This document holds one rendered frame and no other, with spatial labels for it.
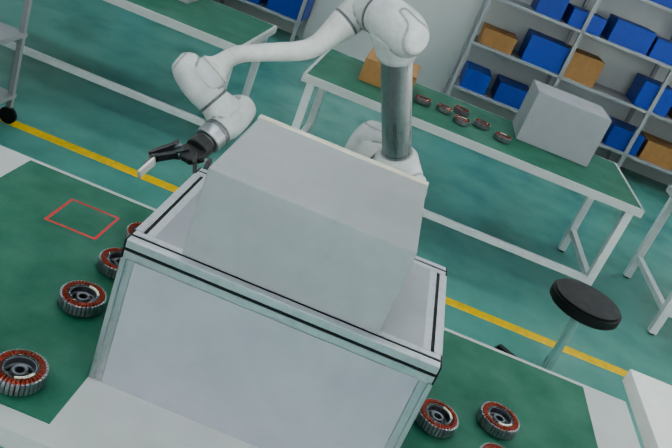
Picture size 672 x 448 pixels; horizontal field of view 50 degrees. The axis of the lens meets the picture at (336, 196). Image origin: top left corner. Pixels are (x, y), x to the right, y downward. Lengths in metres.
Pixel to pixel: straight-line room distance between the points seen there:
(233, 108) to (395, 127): 0.53
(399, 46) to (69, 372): 1.23
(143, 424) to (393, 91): 1.24
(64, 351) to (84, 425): 0.22
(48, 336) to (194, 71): 0.88
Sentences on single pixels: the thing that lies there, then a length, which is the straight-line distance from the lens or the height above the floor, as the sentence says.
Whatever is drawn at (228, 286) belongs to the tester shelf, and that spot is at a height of 1.10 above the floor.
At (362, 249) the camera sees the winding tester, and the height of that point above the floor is 1.28.
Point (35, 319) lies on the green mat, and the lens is 1.84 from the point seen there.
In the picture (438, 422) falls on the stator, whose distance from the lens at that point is 1.92.
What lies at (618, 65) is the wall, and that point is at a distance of 8.69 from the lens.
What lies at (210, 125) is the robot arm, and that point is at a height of 1.10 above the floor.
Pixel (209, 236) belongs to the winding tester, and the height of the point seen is 1.18.
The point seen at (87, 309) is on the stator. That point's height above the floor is 0.78.
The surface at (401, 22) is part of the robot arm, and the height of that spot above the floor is 1.57.
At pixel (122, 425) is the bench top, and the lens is 1.63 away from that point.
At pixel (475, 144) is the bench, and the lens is 4.41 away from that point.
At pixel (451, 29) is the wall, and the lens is 8.45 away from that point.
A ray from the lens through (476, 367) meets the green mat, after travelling 2.26.
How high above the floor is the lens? 1.90
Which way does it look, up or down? 23 degrees down
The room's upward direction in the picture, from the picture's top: 22 degrees clockwise
